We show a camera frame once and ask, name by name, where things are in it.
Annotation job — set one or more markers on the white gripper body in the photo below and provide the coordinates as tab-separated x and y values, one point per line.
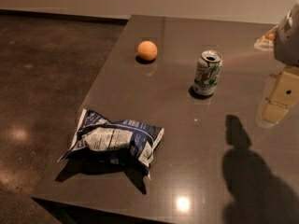
288	39

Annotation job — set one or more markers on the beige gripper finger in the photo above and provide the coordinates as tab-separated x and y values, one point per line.
283	96

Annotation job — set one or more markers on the blue chip bag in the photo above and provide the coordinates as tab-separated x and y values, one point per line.
123	141

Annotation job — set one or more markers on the green white soda can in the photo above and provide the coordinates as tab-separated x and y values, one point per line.
207	73

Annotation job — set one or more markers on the orange fruit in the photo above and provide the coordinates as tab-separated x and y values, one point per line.
147	50

